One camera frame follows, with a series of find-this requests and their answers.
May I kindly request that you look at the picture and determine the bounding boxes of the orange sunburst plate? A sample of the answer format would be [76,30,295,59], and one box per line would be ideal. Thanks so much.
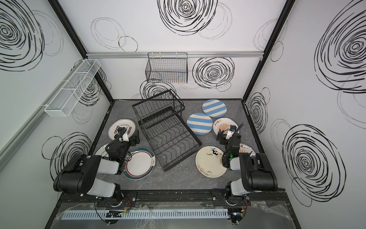
[213,117,239,135]
[239,143,256,157]

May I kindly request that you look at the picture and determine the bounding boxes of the cream floral plate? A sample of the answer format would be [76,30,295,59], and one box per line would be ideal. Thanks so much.
[195,146,227,178]

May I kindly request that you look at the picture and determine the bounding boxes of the black wire dish rack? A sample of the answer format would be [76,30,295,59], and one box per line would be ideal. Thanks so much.
[132,89,202,172]

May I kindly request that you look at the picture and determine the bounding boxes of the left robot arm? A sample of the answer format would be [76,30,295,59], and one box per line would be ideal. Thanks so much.
[53,127,140,205]

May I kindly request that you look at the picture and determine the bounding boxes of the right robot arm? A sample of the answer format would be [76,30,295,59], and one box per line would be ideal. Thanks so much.
[216,124,278,202]

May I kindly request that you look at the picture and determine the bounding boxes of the white plate red characters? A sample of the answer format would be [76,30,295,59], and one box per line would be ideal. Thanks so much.
[108,119,136,140]

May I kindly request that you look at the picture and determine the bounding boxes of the white plate black outline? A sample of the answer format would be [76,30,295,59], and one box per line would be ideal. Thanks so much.
[94,144,109,158]

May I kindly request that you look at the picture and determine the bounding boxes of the near blue striped plate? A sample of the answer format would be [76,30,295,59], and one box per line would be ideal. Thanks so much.
[186,113,213,135]

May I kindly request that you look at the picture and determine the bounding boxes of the blue striped plate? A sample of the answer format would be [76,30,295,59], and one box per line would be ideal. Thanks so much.
[186,113,213,135]
[202,99,227,118]

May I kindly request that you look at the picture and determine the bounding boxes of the far blue striped plate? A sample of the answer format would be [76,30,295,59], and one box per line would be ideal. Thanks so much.
[202,99,227,118]

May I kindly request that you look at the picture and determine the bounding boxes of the red green rimmed plate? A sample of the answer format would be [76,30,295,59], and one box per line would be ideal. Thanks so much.
[123,147,156,180]

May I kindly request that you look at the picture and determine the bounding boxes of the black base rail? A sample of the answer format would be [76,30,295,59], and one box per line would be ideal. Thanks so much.
[56,189,288,207]

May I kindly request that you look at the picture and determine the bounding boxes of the white mesh wall shelf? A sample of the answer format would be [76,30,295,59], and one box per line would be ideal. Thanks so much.
[44,59,101,117]

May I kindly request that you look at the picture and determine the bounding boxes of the white slotted cable duct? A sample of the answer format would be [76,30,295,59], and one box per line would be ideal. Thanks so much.
[61,209,229,221]

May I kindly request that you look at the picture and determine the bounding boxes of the black wire wall basket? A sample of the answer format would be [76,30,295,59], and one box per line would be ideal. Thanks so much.
[145,52,188,84]

